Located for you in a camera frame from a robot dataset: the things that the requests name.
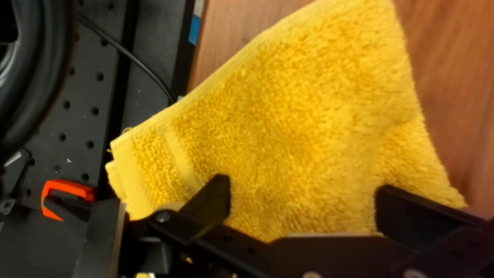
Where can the black perforated base board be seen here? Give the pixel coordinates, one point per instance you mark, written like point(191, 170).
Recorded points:
point(77, 129)

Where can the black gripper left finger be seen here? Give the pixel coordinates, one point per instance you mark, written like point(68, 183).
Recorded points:
point(205, 217)

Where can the yellow terry towel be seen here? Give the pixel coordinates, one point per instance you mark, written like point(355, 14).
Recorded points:
point(309, 129)

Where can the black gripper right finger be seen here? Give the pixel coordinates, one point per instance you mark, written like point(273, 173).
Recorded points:
point(437, 232)

